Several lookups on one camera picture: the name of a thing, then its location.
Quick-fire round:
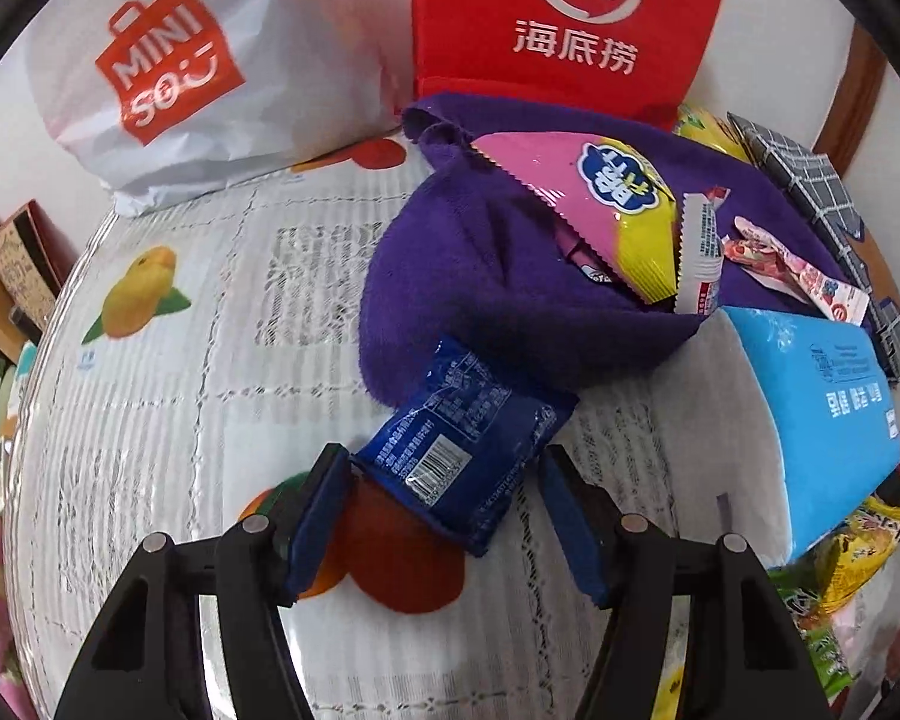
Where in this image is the white Miniso plastic bag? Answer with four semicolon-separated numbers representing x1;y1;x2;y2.
25;0;400;216

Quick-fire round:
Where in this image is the blue snack packet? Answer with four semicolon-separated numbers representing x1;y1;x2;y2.
354;338;578;557

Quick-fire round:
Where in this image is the pink yellow snack bag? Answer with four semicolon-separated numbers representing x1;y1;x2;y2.
473;132;678;304

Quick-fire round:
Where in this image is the grey checked folded blanket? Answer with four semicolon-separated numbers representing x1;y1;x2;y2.
728;112;900;383

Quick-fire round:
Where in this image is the blue tissue pack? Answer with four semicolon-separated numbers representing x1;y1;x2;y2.
650;307;900;567

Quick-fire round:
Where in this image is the yellow chips bag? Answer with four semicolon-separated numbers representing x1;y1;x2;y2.
673;103;751;164

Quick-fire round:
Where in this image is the white clear snack packet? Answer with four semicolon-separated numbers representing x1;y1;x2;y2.
674;187;730;317

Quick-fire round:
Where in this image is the brown wooden door frame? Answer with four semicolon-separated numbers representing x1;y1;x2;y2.
813;23;888;176

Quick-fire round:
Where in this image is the green snack packet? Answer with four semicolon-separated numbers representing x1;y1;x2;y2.
769;566;854;704

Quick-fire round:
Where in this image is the brown patterned book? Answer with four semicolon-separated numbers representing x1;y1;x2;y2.
0;200;76;332

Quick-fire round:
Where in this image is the Lotso bear candy packet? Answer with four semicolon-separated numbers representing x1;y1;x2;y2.
722;216;870;327

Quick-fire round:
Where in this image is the red Haidilao paper bag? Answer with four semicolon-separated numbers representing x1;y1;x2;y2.
411;0;722;128

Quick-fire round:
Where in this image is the yellow triangular snack packet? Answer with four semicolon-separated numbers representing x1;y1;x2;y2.
813;496;900;616

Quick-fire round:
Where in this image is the purple towel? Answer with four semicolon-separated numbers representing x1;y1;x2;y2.
359;93;842;406

